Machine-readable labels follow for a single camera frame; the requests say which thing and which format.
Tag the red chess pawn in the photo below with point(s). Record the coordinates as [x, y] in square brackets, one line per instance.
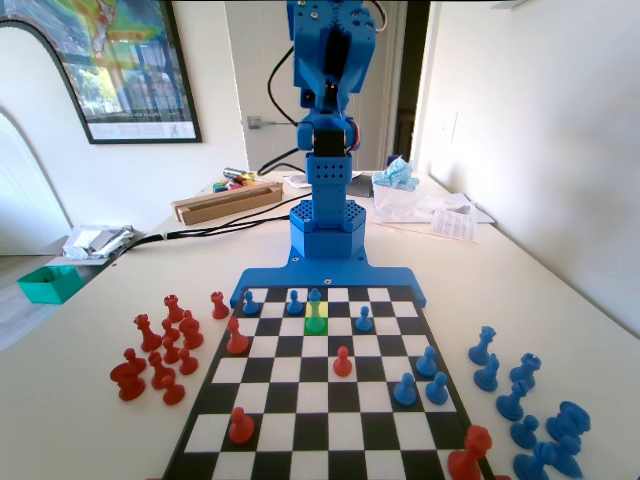
[342, 362]
[241, 427]
[173, 392]
[171, 351]
[187, 362]
[170, 330]

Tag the white door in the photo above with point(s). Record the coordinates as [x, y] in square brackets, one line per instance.
[255, 75]

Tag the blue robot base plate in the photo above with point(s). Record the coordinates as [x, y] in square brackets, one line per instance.
[380, 280]

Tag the pile of silver white wrappers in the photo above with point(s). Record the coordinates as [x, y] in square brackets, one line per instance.
[95, 240]

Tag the red chess knight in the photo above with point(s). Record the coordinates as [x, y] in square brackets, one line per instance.
[129, 377]

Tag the green plastic bin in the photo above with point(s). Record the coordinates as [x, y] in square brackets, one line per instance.
[47, 285]

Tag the blue chess queen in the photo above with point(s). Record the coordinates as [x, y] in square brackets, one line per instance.
[482, 347]

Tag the black and white chessboard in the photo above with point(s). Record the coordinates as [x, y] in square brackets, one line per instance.
[320, 400]

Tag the blue plastic chess rook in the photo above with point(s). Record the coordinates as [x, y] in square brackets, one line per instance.
[567, 422]

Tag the red chess rook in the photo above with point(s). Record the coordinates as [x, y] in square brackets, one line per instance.
[173, 309]
[218, 306]

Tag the blue chess pawn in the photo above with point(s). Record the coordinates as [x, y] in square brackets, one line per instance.
[294, 304]
[405, 391]
[426, 362]
[364, 321]
[437, 389]
[250, 305]
[524, 434]

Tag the white paper stack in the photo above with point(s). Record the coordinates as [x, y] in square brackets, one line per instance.
[462, 204]

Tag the blue patterned mask pack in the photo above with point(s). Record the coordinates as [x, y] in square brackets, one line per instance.
[397, 175]

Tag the long brown cardboard box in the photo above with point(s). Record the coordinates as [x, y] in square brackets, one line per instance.
[225, 205]

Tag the black framed poster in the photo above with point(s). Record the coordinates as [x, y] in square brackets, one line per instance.
[130, 75]

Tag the thin orange stick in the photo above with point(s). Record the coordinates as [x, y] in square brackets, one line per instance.
[405, 229]

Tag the small white paper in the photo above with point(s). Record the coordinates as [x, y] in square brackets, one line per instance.
[296, 181]

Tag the tall blue chess king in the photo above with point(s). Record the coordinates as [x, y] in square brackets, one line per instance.
[314, 312]

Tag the blue chess bishop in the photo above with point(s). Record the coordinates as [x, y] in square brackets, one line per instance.
[512, 402]

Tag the white arched panel black edge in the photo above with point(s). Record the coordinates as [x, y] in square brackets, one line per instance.
[30, 75]

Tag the multicolour marker set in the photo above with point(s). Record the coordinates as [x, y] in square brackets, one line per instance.
[225, 187]

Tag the dark grey flat box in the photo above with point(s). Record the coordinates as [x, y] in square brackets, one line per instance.
[361, 186]

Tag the clear plastic bag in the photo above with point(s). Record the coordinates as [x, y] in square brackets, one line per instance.
[400, 205]

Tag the printed paper sheet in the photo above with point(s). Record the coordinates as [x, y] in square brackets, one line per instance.
[455, 225]

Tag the blue chess knight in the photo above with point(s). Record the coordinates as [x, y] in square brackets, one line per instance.
[486, 375]

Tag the silver yellow tube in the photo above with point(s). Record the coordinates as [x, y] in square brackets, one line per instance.
[237, 174]

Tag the red chess piece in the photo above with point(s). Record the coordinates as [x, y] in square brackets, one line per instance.
[159, 372]

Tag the red chess bishop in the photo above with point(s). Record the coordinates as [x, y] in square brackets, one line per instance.
[191, 331]
[236, 339]

